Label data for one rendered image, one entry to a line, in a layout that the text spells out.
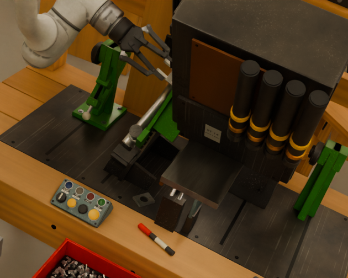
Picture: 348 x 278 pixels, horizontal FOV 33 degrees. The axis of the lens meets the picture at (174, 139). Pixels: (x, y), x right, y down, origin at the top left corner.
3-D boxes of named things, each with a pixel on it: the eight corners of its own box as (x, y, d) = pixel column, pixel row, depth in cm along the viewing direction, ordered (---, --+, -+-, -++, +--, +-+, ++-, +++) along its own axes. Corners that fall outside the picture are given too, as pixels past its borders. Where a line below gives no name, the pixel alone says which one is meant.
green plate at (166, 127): (162, 156, 166) (198, 105, 153) (139, 138, 167) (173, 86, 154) (178, 137, 175) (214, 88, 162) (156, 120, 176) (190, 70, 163)
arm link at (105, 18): (111, -5, 162) (127, 10, 162) (110, 4, 171) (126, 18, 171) (89, 20, 161) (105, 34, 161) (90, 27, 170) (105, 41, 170)
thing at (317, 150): (312, 170, 173) (322, 151, 168) (302, 166, 173) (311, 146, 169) (317, 158, 178) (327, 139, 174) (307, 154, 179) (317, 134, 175)
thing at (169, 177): (215, 213, 145) (218, 204, 143) (157, 184, 148) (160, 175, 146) (260, 139, 176) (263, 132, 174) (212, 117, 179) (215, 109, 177)
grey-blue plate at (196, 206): (186, 235, 165) (200, 200, 156) (180, 232, 165) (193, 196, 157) (199, 217, 172) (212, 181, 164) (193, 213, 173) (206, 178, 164)
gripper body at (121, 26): (105, 33, 162) (131, 55, 163) (125, 11, 163) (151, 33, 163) (105, 39, 169) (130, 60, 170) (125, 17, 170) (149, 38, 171)
